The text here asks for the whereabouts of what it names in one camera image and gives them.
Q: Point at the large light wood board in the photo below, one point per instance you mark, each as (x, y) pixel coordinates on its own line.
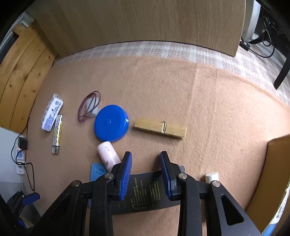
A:
(136, 22)

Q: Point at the wooden clothespin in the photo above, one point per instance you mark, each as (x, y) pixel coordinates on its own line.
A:
(149, 124)

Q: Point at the plaid cloth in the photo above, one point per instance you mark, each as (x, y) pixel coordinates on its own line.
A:
(249, 65)

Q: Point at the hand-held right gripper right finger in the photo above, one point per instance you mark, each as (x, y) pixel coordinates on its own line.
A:
(167, 174)

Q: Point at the black power adapter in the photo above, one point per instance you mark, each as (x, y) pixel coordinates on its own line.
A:
(22, 143)

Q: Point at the cardboard box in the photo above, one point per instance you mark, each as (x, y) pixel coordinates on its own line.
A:
(276, 163)

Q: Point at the patterned lighter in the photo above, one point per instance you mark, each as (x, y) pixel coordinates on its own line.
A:
(57, 133)

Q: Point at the white and green lip balm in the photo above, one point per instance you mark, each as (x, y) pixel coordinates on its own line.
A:
(211, 177)

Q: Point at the white power strip with plug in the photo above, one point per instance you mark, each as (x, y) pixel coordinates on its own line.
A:
(33, 174)

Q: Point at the blue plastic case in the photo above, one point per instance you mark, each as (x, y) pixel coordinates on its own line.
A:
(97, 170)

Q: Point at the pine wood panel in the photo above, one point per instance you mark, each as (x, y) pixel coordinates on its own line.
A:
(20, 74)

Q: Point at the small white tube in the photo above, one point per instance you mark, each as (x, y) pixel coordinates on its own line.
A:
(107, 152)

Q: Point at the blue round tape measure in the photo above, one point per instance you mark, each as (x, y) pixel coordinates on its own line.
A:
(111, 122)

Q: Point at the patterned tissue pack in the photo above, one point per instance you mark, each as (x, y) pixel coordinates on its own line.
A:
(52, 112)

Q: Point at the brown rubber band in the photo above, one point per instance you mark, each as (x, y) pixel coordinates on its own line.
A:
(90, 105)

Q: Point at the white translucent eraser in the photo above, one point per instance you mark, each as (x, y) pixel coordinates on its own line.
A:
(94, 112)

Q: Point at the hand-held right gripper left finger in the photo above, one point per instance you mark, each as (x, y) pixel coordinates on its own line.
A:
(124, 174)

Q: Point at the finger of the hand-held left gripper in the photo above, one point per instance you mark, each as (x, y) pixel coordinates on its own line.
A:
(31, 197)
(21, 223)

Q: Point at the black card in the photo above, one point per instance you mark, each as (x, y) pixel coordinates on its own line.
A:
(145, 190)

